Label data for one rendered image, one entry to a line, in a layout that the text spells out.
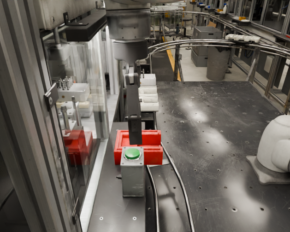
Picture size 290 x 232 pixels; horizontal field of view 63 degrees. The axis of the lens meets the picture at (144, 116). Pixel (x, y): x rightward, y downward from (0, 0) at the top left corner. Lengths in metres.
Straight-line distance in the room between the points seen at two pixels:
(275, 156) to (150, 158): 0.54
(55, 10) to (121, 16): 0.14
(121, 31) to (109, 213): 0.44
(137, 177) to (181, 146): 0.65
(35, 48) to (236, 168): 1.02
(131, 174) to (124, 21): 0.37
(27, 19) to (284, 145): 0.95
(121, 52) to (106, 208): 0.40
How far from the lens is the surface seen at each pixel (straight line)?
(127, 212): 0.66
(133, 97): 0.48
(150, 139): 0.84
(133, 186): 0.66
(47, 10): 0.36
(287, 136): 1.06
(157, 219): 0.76
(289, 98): 2.84
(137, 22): 0.48
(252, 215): 1.02
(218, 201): 1.02
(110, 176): 0.75
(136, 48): 0.49
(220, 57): 4.03
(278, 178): 1.18
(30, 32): 0.34
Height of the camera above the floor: 1.43
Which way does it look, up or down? 29 degrees down
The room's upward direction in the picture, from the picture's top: straight up
